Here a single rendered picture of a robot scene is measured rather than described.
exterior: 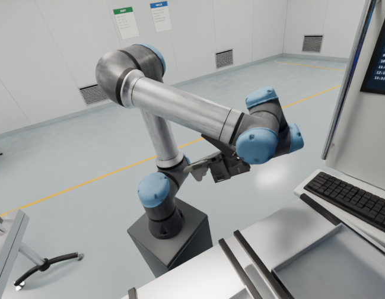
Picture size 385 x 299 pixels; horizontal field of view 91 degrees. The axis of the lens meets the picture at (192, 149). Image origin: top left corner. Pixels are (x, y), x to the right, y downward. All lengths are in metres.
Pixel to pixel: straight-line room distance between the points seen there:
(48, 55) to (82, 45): 0.67
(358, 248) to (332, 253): 0.07
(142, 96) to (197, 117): 0.13
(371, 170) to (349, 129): 0.19
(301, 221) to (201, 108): 0.51
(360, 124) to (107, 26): 4.81
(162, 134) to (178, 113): 0.27
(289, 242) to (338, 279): 0.13
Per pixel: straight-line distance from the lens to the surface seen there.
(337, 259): 0.71
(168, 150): 0.70
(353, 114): 0.94
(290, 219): 0.74
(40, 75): 5.28
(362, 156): 1.01
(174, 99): 0.42
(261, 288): 0.63
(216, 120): 0.39
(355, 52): 0.83
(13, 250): 1.75
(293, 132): 0.55
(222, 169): 0.58
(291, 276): 0.65
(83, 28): 5.10
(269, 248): 0.67
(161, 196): 0.67
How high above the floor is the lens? 1.47
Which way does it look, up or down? 34 degrees down
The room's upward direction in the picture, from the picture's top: 11 degrees counter-clockwise
